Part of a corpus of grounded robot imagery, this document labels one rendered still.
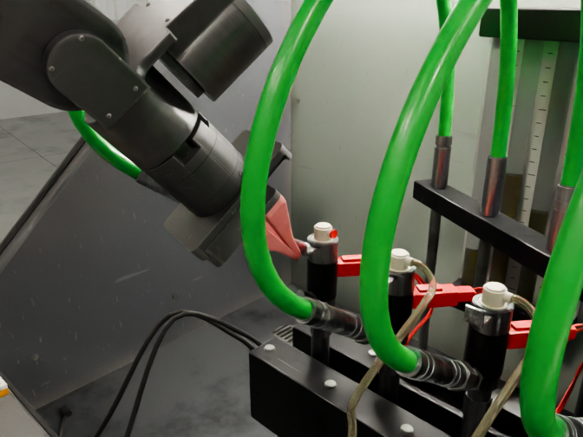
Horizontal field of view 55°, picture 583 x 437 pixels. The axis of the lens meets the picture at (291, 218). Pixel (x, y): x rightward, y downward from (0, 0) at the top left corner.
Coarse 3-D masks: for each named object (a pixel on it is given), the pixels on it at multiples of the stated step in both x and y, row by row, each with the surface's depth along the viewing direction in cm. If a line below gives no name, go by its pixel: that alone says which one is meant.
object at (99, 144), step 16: (448, 0) 55; (448, 80) 58; (448, 96) 59; (80, 112) 45; (448, 112) 59; (80, 128) 46; (448, 128) 60; (96, 144) 47; (448, 144) 61; (112, 160) 48; (128, 160) 48
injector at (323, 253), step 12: (312, 240) 50; (336, 240) 50; (324, 252) 49; (336, 252) 50; (312, 264) 50; (324, 264) 50; (336, 264) 50; (312, 276) 50; (324, 276) 50; (336, 276) 51; (312, 288) 51; (324, 288) 50; (336, 288) 51; (324, 300) 51; (312, 336) 53; (324, 336) 53; (312, 348) 54; (324, 348) 53; (324, 360) 54
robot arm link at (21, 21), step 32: (0, 0) 26; (32, 0) 27; (64, 0) 28; (0, 32) 27; (32, 32) 28; (96, 32) 29; (0, 64) 28; (32, 64) 28; (32, 96) 29; (64, 96) 30
